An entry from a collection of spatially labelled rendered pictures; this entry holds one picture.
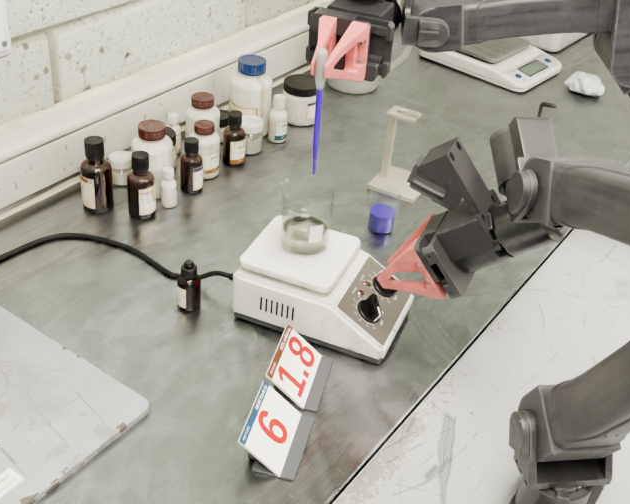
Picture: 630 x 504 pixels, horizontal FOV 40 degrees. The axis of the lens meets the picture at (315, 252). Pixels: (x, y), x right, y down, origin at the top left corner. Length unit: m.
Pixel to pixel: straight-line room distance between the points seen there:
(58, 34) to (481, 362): 0.74
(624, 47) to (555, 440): 0.53
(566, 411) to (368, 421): 0.27
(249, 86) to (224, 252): 0.35
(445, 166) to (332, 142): 0.66
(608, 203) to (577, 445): 0.22
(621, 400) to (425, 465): 0.30
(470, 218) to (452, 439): 0.25
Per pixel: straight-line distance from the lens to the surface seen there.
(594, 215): 0.73
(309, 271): 1.02
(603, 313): 1.21
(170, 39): 1.47
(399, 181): 1.38
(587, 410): 0.75
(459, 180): 0.85
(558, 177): 0.76
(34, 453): 0.92
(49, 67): 1.31
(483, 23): 1.09
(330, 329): 1.02
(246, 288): 1.04
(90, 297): 1.12
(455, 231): 0.87
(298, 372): 0.98
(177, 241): 1.21
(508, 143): 0.89
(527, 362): 1.09
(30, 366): 1.02
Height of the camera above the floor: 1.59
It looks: 35 degrees down
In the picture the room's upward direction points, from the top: 6 degrees clockwise
